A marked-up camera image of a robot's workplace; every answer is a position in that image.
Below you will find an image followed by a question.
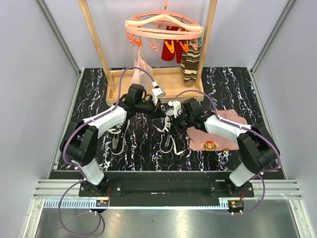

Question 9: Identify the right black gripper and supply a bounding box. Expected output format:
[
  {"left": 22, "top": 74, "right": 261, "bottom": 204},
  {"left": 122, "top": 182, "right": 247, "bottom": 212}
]
[{"left": 168, "top": 112, "right": 194, "bottom": 136}]

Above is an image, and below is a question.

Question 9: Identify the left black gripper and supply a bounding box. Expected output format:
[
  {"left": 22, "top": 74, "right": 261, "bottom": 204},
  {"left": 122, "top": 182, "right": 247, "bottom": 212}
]
[{"left": 135, "top": 96, "right": 166, "bottom": 121}]

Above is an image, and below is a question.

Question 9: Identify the black sneaker with white laces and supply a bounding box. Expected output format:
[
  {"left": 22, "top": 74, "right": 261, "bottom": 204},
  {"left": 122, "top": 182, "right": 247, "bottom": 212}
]
[{"left": 154, "top": 109, "right": 185, "bottom": 155}]

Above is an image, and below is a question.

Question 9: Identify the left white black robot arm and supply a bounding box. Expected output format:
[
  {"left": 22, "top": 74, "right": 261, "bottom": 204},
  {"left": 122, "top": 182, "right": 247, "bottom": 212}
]
[{"left": 60, "top": 84, "right": 165, "bottom": 196}]

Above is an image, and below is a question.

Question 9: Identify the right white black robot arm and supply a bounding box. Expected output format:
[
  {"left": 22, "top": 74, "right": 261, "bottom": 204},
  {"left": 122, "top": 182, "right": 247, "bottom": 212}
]
[{"left": 168, "top": 98, "right": 280, "bottom": 197}]

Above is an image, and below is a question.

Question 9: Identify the pink mario t-shirt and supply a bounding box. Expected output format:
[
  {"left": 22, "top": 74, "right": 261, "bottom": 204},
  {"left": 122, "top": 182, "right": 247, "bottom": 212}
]
[{"left": 187, "top": 109, "right": 248, "bottom": 151}]

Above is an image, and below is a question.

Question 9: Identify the pink bra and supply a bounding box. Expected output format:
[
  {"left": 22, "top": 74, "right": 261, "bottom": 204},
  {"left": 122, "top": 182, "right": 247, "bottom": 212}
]
[{"left": 131, "top": 46, "right": 153, "bottom": 91}]

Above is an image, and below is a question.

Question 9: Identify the brown striped sock pair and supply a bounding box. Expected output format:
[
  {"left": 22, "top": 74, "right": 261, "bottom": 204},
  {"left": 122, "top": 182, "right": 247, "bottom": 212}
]
[{"left": 180, "top": 37, "right": 202, "bottom": 87}]

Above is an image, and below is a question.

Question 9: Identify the red sock pair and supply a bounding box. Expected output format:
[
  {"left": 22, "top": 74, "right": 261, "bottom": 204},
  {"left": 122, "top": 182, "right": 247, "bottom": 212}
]
[{"left": 161, "top": 39, "right": 185, "bottom": 63}]

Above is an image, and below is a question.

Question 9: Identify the pink round clip hanger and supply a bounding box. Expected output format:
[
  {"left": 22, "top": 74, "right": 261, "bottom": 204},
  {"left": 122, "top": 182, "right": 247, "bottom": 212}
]
[{"left": 125, "top": 0, "right": 203, "bottom": 52}]

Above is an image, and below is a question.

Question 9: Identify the right small connector box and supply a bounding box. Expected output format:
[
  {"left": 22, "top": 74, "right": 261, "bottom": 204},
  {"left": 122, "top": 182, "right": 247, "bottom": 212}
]
[{"left": 228, "top": 200, "right": 245, "bottom": 213}]

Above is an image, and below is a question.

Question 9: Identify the small connector box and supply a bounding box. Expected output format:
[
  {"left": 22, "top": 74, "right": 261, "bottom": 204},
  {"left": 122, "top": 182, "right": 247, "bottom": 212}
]
[
  {"left": 228, "top": 200, "right": 245, "bottom": 213},
  {"left": 96, "top": 199, "right": 109, "bottom": 207}
]

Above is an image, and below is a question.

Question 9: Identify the left small connector box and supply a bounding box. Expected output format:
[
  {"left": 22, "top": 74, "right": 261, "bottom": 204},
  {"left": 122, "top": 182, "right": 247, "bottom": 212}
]
[{"left": 96, "top": 199, "right": 109, "bottom": 207}]

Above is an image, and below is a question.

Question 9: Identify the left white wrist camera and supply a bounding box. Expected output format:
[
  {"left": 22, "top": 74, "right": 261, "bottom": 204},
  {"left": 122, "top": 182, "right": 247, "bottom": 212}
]
[{"left": 152, "top": 81, "right": 166, "bottom": 105}]

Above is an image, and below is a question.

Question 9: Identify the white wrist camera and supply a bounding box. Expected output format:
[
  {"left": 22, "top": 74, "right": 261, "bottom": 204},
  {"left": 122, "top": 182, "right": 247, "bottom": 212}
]
[
  {"left": 166, "top": 100, "right": 183, "bottom": 118},
  {"left": 152, "top": 81, "right": 166, "bottom": 105}
]

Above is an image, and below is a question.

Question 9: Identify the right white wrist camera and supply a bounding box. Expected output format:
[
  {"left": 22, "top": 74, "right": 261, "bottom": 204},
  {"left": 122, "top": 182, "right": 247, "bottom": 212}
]
[{"left": 166, "top": 100, "right": 183, "bottom": 118}]

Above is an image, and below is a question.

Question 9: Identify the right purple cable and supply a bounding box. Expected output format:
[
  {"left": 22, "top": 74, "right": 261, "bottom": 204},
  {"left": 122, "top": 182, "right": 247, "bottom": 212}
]
[{"left": 170, "top": 89, "right": 281, "bottom": 215}]

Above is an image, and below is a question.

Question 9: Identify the purple cable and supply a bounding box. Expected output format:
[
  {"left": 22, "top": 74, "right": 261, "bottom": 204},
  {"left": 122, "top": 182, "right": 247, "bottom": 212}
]
[
  {"left": 58, "top": 67, "right": 158, "bottom": 235},
  {"left": 170, "top": 89, "right": 281, "bottom": 215}
]

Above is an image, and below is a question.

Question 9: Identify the wooden drying rack frame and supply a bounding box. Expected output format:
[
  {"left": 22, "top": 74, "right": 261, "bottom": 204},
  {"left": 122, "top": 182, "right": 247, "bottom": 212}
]
[{"left": 79, "top": 0, "right": 217, "bottom": 104}]

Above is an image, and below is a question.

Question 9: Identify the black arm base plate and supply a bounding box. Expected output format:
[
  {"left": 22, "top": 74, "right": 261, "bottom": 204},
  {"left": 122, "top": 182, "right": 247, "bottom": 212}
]
[{"left": 79, "top": 172, "right": 254, "bottom": 209}]

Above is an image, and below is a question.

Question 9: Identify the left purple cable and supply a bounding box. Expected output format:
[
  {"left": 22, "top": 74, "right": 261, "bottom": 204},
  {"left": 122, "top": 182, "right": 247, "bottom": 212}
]
[{"left": 58, "top": 67, "right": 158, "bottom": 235}]

